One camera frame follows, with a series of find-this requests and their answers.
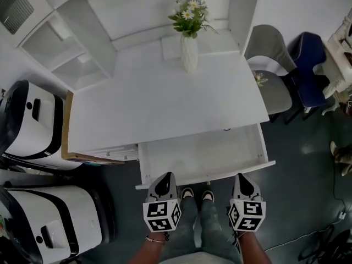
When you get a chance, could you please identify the person's right shoe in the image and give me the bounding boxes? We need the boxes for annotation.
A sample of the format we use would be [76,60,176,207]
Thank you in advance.
[201,190,216,204]

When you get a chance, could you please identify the daisy flower bouquet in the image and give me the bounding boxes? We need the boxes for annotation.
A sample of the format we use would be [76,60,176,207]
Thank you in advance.
[164,0,219,40]

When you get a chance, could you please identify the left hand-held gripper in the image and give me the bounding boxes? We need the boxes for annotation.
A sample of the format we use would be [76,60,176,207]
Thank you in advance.
[142,172,182,233]

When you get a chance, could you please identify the white floor cable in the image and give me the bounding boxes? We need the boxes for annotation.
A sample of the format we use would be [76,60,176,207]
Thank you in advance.
[263,184,348,252]

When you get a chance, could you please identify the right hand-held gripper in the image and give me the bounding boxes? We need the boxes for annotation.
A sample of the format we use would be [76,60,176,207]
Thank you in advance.
[228,173,267,233]

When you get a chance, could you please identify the thin gold bracelet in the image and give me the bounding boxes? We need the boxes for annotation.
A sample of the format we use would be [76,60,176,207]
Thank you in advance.
[145,234,166,244]

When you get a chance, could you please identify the grey chair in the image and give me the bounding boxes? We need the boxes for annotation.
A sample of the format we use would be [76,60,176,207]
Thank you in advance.
[244,24,301,125]

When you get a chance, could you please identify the white and black machine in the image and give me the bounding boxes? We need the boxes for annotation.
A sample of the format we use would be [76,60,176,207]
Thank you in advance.
[0,80,84,171]
[0,184,117,264]

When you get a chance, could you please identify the white shelf unit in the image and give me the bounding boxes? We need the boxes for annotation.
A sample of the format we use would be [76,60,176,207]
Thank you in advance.
[16,0,119,92]

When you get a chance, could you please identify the small flower bunch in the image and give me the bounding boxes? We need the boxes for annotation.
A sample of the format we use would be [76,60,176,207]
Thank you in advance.
[252,70,269,88]

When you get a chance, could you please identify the blue chair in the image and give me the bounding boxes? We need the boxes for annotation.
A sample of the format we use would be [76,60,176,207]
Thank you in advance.
[287,31,328,121]

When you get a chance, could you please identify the white desk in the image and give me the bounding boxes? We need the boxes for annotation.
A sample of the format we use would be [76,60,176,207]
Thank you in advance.
[67,52,271,162]

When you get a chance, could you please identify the ventilation grille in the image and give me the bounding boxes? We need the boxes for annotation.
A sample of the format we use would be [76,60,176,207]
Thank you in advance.
[0,0,35,35]

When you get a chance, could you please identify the person's right forearm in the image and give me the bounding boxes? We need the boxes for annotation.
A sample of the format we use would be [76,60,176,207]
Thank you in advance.
[236,230,272,264]

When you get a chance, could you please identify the white desk drawer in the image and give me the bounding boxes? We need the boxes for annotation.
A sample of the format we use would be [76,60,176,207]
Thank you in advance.
[135,122,276,190]

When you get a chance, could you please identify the person's legs in jeans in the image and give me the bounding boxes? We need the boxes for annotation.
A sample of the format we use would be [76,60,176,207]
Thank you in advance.
[164,196,243,264]

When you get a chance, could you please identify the white ribbed vase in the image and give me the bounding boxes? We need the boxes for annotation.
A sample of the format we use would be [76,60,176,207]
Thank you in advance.
[180,34,199,73]

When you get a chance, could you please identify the white ornate furniture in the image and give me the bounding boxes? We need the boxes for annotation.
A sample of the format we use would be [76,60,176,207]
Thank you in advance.
[313,15,352,116]

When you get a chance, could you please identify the person's shoe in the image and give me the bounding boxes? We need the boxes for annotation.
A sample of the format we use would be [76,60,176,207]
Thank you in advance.
[181,187,195,201]
[201,190,216,204]

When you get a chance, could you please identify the person's left forearm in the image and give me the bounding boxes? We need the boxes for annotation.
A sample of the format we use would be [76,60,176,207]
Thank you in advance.
[128,231,169,264]

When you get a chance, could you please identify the black cable bundle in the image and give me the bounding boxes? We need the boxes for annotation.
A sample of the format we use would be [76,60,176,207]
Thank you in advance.
[298,224,352,264]

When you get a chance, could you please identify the person's left shoe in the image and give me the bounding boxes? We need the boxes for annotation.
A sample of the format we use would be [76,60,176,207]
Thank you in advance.
[181,187,195,201]

